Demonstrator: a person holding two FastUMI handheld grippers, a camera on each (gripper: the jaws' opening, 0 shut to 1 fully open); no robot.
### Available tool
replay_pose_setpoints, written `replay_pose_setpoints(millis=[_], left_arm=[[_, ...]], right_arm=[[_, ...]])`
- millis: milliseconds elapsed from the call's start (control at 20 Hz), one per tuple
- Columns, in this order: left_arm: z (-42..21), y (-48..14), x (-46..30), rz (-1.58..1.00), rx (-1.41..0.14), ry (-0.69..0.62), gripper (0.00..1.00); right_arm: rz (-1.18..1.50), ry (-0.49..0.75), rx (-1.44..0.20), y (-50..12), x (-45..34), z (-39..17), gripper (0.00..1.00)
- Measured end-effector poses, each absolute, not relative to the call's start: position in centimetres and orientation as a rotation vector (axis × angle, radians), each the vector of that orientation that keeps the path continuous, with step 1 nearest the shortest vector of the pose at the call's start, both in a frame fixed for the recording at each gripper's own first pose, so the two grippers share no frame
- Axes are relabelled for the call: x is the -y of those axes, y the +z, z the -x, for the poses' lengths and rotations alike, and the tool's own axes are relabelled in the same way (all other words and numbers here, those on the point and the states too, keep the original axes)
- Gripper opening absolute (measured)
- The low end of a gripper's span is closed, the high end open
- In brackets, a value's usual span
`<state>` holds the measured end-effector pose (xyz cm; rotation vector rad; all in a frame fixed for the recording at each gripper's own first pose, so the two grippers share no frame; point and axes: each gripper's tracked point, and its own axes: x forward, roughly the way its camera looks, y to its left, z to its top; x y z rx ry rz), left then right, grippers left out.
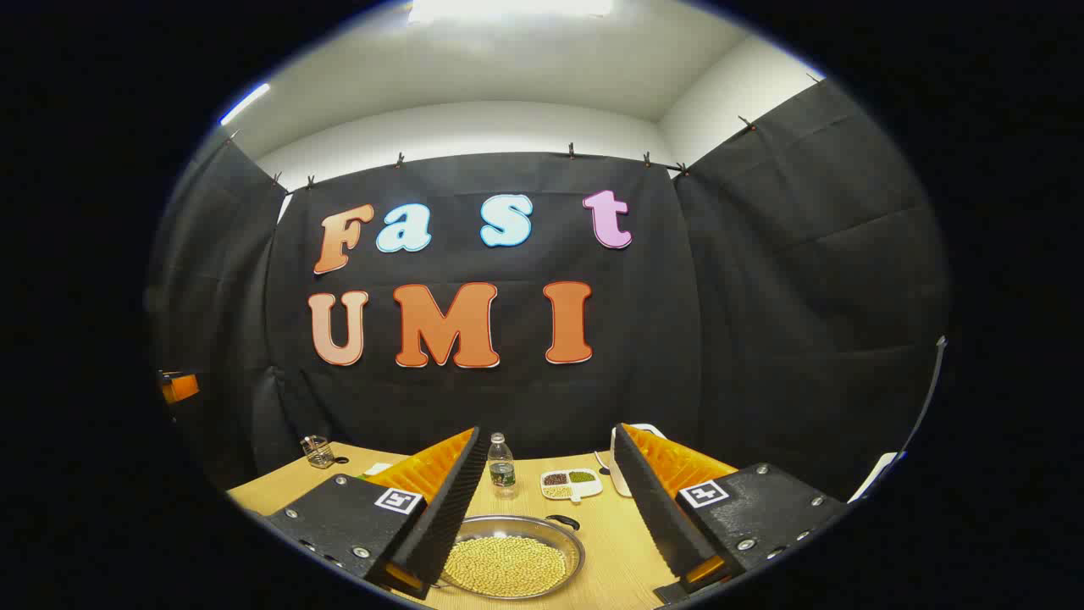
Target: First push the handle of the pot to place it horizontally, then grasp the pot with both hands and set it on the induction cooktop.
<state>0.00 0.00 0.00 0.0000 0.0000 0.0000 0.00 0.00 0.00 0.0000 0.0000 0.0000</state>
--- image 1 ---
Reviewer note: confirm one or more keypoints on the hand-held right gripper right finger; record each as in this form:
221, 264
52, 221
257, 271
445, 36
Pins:
656, 517

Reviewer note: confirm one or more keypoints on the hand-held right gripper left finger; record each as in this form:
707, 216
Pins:
453, 517

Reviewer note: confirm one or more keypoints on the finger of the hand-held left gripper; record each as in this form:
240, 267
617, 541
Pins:
179, 388

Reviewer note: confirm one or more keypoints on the stainless steel pot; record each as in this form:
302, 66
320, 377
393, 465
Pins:
508, 527

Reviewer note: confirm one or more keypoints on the pile of yellow soybeans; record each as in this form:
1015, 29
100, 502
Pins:
508, 566

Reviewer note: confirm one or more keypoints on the white box appliance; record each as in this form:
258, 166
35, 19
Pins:
618, 474

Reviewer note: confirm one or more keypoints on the clear plastic water bottle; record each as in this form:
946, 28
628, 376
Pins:
501, 470

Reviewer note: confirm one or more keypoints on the white divided bean dish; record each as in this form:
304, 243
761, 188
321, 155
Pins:
572, 484

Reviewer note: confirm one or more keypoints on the black backdrop cloth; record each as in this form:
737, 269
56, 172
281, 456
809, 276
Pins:
644, 339

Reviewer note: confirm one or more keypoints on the white board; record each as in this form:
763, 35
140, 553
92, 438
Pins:
874, 476

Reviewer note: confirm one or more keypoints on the narrow ceiling light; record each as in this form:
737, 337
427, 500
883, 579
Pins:
246, 103

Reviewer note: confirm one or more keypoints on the thin grey pole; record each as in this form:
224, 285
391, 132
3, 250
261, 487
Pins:
927, 394

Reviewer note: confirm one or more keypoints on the row of black clips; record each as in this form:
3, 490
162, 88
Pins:
572, 151

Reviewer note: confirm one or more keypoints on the rectangular ceiling light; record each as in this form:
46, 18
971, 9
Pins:
508, 8

